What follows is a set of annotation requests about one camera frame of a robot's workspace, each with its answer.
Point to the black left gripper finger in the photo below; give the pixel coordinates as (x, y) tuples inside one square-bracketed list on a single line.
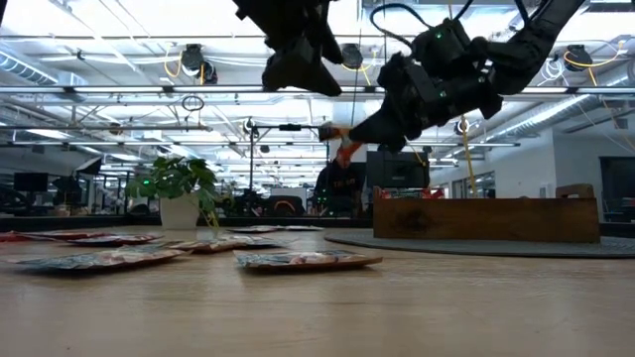
[(317, 67), (290, 77)]

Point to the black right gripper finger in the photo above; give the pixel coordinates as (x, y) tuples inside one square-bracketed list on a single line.
[(397, 141), (379, 126)]

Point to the orange peach tea sachet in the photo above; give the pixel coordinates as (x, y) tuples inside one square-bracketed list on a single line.
[(349, 151)]

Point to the grey round woven mat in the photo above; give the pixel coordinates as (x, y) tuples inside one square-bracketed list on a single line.
[(446, 248)]

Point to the wooden three-compartment tray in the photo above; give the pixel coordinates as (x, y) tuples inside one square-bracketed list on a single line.
[(486, 220)]

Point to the cream tea sachet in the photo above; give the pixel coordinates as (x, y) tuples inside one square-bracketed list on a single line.
[(263, 241), (109, 258), (307, 260), (198, 246), (307, 228)]

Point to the black computer monitor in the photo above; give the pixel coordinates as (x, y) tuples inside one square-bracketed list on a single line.
[(397, 171), (31, 182)]

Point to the black chair orange trim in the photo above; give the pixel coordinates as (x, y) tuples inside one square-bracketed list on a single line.
[(283, 210)]

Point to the green plant in white pot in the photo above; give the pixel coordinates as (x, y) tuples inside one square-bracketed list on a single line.
[(178, 213)]

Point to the silver ribbed air duct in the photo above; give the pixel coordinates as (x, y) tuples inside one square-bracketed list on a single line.
[(555, 116)]

